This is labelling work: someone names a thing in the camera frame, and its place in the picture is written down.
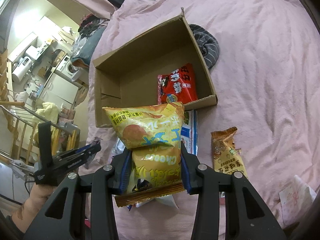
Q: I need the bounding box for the yellow cheese chips bag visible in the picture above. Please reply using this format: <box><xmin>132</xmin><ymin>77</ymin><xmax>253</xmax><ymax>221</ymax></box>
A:
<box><xmin>103</xmin><ymin>102</ymin><xmax>184</xmax><ymax>207</ymax></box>

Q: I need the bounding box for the red snack bag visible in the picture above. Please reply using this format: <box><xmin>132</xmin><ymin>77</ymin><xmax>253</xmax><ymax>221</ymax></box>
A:
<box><xmin>157</xmin><ymin>63</ymin><xmax>198</xmax><ymax>104</ymax></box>

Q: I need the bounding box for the white washing machine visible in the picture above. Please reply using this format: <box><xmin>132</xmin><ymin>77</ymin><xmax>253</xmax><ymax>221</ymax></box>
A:
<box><xmin>54</xmin><ymin>54</ymin><xmax>80</xmax><ymax>82</ymax></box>

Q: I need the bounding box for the blue white snack bag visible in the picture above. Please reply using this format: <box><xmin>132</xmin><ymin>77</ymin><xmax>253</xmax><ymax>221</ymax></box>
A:
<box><xmin>181</xmin><ymin>110</ymin><xmax>198</xmax><ymax>155</ymax></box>

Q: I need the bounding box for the pile of dark clothes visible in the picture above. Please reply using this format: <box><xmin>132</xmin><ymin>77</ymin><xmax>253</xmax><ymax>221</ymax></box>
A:
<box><xmin>71</xmin><ymin>14</ymin><xmax>110</xmax><ymax>68</ymax></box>

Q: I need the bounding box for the orange peanut snack bag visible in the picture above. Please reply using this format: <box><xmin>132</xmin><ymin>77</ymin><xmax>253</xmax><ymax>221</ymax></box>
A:
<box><xmin>211</xmin><ymin>127</ymin><xmax>248</xmax><ymax>178</ymax></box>

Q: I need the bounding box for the brown cardboard box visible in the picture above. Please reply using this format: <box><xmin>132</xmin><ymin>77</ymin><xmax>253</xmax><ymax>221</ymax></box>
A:
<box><xmin>93</xmin><ymin>15</ymin><xmax>218</xmax><ymax>128</ymax></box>

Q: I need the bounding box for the grey striped cloth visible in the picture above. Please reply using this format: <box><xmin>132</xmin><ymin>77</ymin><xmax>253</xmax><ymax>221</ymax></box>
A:
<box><xmin>189</xmin><ymin>24</ymin><xmax>220</xmax><ymax>69</ymax></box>

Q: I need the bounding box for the white patterned paper packet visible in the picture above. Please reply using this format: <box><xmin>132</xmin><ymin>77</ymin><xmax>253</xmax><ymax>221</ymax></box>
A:
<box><xmin>279</xmin><ymin>175</ymin><xmax>317</xmax><ymax>225</ymax></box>

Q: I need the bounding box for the person's left hand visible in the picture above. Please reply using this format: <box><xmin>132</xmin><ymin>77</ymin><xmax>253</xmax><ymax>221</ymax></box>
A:
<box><xmin>11</xmin><ymin>184</ymin><xmax>56</xmax><ymax>233</ymax></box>

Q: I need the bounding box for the pink bed duvet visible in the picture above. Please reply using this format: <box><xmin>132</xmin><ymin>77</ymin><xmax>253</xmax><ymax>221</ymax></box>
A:
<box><xmin>74</xmin><ymin>0</ymin><xmax>319</xmax><ymax>226</ymax></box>

